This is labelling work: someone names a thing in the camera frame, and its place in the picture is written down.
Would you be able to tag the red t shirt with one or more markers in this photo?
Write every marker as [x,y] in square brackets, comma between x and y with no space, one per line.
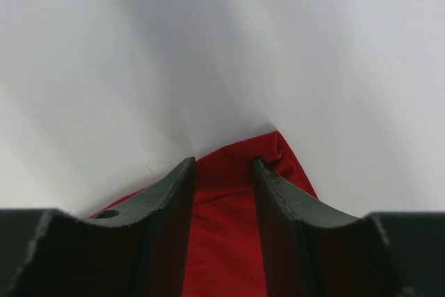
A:
[224,252]

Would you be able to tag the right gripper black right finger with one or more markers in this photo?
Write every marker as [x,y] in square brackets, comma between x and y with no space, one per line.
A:
[312,249]

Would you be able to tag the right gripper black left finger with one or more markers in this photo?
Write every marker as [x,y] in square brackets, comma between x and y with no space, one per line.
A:
[136,248]

